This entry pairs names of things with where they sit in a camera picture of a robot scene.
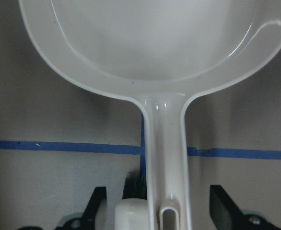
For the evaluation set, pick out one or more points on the white plastic dustpan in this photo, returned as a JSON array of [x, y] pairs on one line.
[[160, 55]]

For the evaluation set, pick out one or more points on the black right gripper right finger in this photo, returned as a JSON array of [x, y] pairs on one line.
[[224, 212]]

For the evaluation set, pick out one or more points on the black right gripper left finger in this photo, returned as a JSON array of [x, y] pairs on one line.
[[91, 210]]

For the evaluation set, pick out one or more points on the white hand brush black bristles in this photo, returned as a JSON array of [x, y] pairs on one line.
[[131, 213]]

